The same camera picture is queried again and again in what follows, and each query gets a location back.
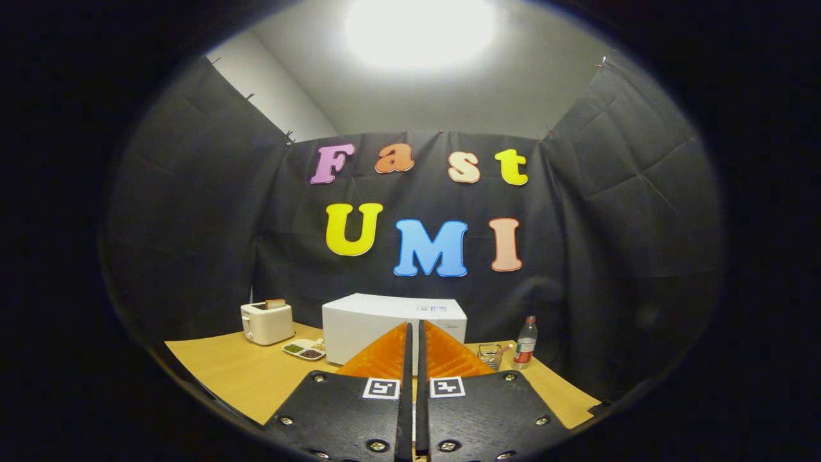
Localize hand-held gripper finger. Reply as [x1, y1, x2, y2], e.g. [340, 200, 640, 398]
[416, 320, 571, 462]
[263, 322, 413, 462]

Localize white toaster oven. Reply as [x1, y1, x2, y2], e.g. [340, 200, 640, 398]
[322, 293, 468, 376]

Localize white bread toaster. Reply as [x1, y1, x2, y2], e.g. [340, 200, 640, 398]
[241, 302, 296, 346]

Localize clear bottle with red label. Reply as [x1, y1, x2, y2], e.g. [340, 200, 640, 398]
[512, 315, 538, 370]

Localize white divided bean dish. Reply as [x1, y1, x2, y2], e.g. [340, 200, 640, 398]
[282, 338, 326, 361]

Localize metal wire basket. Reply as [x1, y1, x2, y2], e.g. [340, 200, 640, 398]
[477, 343, 504, 372]

